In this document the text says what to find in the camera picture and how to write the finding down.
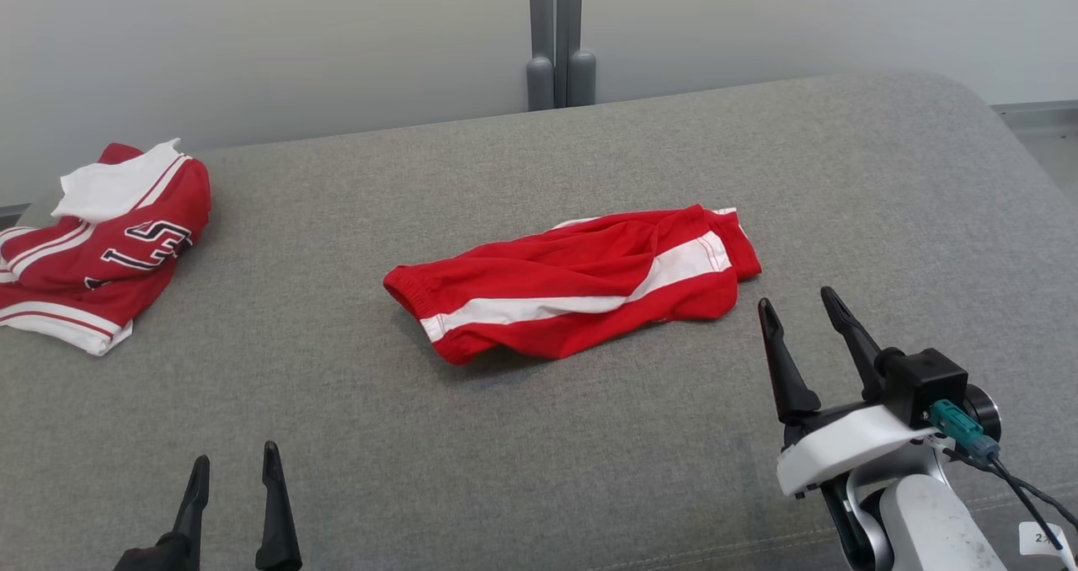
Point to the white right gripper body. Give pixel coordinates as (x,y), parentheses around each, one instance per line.
(842,453)

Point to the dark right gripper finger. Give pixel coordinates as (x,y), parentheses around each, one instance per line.
(855,348)
(790,386)

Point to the grey partition post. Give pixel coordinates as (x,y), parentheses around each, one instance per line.
(541,15)

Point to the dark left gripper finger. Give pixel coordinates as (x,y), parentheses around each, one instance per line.
(192,529)
(276,537)

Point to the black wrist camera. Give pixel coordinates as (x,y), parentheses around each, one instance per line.
(147,554)
(922,386)

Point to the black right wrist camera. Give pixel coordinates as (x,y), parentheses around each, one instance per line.
(922,386)

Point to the red basketball jersey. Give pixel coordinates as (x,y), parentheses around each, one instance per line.
(84,259)

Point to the red shorts with white stripe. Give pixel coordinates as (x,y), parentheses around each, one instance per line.
(547,276)

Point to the grey fabric sofa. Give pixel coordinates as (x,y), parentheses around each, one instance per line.
(505,453)

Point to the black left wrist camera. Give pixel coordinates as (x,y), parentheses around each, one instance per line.
(147,554)

